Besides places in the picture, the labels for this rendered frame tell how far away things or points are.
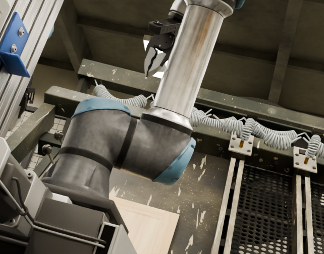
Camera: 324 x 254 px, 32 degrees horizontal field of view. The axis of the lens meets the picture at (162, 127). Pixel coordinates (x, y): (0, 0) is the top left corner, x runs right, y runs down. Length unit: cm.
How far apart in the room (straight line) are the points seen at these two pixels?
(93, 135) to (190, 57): 26
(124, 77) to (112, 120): 189
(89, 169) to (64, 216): 33
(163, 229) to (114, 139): 91
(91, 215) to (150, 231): 122
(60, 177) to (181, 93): 31
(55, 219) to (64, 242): 4
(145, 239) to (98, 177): 86
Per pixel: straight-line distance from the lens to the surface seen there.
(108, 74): 308
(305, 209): 229
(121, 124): 117
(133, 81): 305
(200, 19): 123
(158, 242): 197
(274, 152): 255
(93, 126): 116
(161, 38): 174
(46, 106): 266
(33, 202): 87
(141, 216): 207
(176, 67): 121
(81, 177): 112
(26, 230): 88
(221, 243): 196
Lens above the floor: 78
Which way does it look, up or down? 23 degrees up
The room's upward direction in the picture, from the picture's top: 17 degrees clockwise
